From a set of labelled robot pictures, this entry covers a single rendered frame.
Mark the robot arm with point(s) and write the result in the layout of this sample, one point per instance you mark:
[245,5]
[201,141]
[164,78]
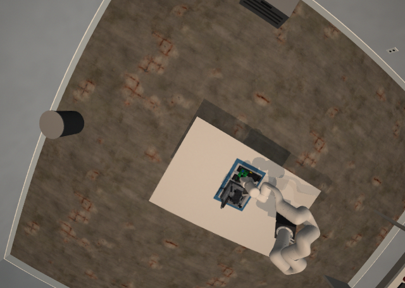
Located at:
[291,259]

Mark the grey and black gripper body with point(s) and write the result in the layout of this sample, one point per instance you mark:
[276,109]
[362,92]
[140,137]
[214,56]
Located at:
[244,179]

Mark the green circuit board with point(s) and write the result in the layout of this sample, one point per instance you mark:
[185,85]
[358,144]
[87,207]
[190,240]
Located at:
[243,173]

